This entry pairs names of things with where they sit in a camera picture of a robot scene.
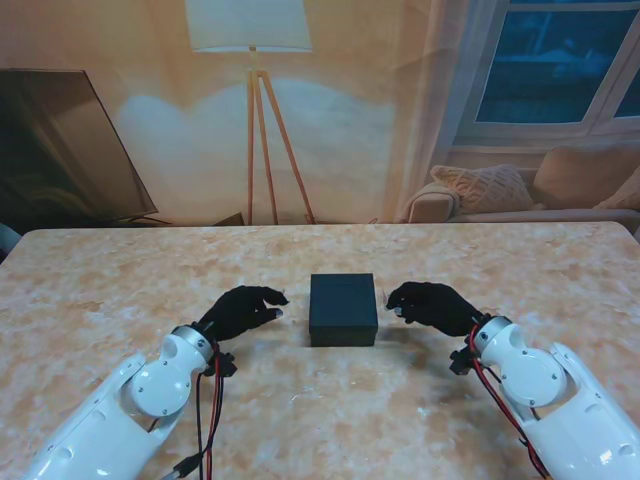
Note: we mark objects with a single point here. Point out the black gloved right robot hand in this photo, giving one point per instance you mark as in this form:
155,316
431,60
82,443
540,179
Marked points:
440,310

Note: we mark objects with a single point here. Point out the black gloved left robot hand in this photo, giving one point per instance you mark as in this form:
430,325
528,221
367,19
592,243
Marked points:
240,312

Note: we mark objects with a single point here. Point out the black gift box lid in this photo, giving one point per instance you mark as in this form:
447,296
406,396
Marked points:
342,302

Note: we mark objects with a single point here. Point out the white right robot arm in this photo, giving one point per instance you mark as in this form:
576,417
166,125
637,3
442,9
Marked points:
550,400

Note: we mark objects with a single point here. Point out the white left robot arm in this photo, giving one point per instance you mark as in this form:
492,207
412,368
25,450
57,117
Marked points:
105,420

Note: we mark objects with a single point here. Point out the beige sofa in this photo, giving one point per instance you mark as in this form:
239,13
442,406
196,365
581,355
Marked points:
430,202

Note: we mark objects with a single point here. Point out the cream knitted pillow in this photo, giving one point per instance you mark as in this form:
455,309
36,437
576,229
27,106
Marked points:
485,187
625,197

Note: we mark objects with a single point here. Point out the plain beige pillow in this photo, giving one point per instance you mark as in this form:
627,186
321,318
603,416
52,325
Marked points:
580,175

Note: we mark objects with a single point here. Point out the sheer cream curtain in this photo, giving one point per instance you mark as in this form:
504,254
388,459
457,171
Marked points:
425,100

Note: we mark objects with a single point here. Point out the dark grey chair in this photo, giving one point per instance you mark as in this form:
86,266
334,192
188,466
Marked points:
6,240

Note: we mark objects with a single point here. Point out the dark flat television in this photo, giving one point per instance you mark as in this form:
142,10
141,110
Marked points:
50,150

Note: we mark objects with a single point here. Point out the white framed window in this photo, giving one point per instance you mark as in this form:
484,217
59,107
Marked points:
540,75

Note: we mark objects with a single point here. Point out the tripod floor lamp white shade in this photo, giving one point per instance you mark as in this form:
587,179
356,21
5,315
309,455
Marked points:
250,25

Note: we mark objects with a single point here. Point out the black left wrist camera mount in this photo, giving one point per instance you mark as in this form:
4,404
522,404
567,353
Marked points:
225,364

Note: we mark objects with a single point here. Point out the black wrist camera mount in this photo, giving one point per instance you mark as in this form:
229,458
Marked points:
460,362
225,364

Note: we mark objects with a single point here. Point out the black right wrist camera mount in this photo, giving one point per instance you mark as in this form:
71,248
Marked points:
460,362

